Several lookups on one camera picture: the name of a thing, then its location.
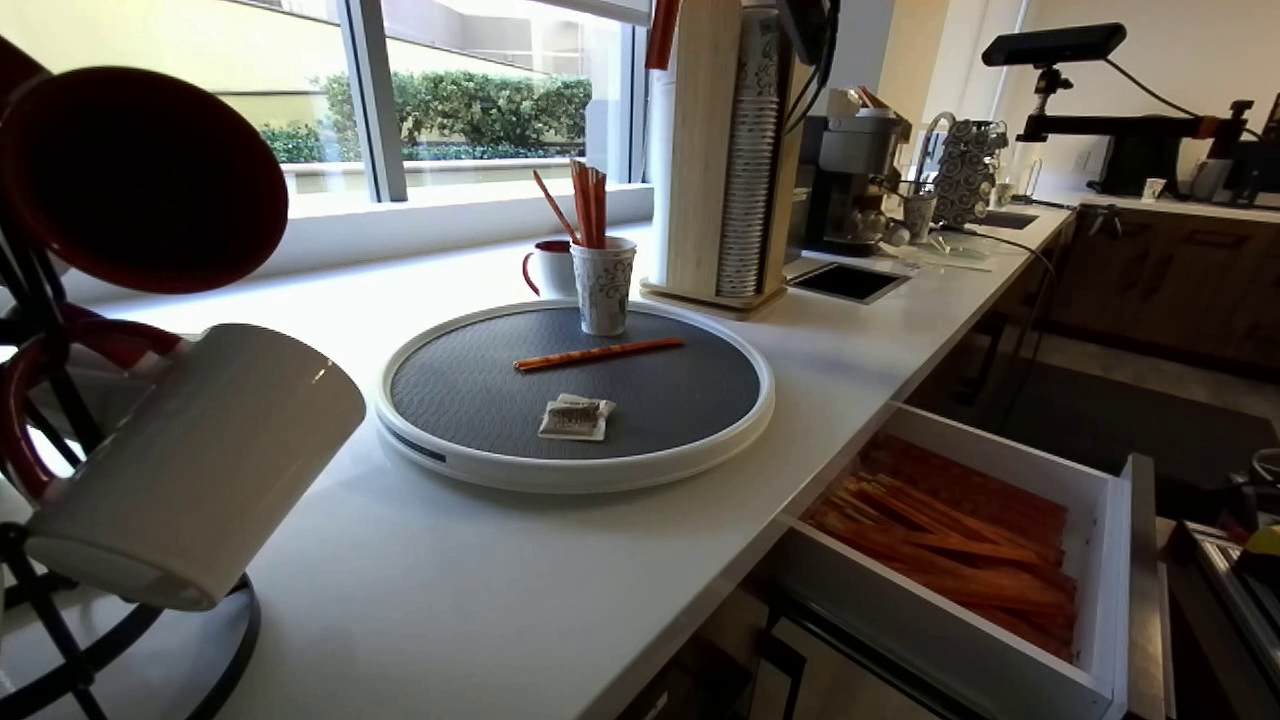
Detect patterned paper coffee cup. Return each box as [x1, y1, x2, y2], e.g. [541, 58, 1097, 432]
[571, 230, 641, 341]

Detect pile of orange stick packets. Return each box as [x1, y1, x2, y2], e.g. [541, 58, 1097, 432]
[805, 432, 1088, 665]

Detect white open drawer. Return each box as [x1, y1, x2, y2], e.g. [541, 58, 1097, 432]
[762, 401, 1174, 720]

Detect white mug red interior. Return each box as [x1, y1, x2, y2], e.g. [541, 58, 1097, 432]
[515, 235, 580, 300]
[24, 318, 372, 611]
[0, 300, 184, 502]

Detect round white tray grey mat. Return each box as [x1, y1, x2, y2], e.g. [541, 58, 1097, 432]
[367, 295, 779, 499]

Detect black square counter inset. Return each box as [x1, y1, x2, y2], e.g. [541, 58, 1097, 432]
[784, 255, 915, 313]

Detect stack of grey ribbed lids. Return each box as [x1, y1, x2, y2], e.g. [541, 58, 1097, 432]
[716, 2, 788, 300]

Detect green hedge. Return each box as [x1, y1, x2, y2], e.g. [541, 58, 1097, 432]
[255, 72, 597, 168]

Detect silver metal appliance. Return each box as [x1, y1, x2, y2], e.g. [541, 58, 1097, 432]
[913, 112, 1012, 230]

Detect dark red round object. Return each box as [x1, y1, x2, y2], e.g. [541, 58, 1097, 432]
[0, 63, 291, 295]

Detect dark wood cabinet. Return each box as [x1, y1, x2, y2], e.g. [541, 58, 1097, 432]
[1045, 202, 1280, 383]

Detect grey metal cart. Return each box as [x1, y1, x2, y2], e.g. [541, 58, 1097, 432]
[1163, 444, 1280, 720]

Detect black metal mug rack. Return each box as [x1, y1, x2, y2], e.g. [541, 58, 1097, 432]
[0, 222, 269, 720]

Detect grey window frame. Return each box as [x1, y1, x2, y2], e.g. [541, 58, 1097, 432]
[0, 0, 656, 274]

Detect black camera bar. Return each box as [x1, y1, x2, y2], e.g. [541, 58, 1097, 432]
[980, 21, 1132, 72]

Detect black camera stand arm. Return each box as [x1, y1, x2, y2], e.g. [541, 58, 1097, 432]
[1017, 58, 1211, 198]

